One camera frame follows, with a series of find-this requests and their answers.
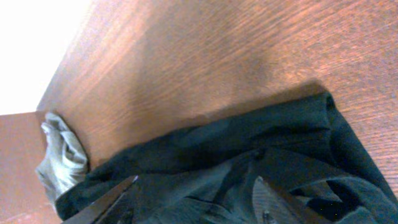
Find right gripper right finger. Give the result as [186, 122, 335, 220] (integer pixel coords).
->
[252, 175, 330, 224]

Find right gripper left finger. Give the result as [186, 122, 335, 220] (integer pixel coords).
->
[62, 175, 138, 224]

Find black shorts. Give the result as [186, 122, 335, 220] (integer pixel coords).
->
[55, 92, 397, 223]

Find folded khaki shorts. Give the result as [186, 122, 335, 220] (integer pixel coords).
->
[35, 112, 88, 204]

